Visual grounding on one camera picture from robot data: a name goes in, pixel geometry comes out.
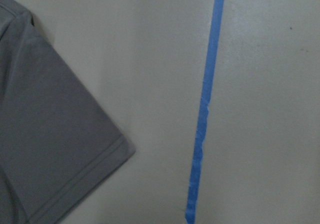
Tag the dark brown t-shirt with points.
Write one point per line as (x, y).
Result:
(57, 143)

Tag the blue tape grid lines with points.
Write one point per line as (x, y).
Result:
(205, 99)

